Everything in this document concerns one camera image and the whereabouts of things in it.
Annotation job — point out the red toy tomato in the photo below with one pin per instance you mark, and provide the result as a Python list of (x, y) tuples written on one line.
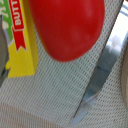
[(68, 28)]

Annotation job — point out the wooden handled toy knife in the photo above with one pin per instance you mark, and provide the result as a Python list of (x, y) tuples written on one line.
[(104, 67)]

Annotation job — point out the woven beige placemat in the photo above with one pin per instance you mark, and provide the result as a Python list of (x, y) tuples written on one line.
[(51, 97)]

